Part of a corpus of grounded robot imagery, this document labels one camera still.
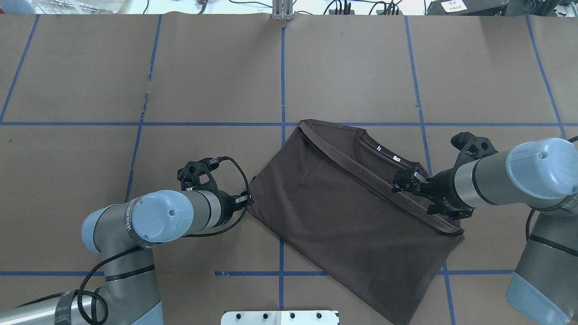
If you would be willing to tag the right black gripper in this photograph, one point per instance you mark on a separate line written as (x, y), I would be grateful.
(442, 191)

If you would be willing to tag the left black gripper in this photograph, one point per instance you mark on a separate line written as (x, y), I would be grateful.
(229, 204)

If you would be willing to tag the brown t-shirt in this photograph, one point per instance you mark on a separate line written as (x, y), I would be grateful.
(328, 194)

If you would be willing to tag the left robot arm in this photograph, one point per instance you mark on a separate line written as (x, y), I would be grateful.
(123, 288)

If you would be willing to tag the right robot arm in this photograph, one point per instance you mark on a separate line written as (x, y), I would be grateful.
(541, 174)

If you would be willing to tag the black box with label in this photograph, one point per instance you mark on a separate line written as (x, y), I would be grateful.
(466, 7)

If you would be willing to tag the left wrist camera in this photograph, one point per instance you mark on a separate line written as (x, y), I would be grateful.
(196, 175)

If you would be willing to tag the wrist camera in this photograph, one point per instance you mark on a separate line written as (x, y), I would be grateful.
(196, 175)
(471, 148)

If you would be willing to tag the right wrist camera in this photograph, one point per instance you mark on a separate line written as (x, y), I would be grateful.
(471, 148)

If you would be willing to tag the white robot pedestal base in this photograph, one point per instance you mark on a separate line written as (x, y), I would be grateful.
(291, 317)

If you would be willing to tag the aluminium frame post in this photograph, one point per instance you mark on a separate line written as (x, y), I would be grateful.
(283, 10)

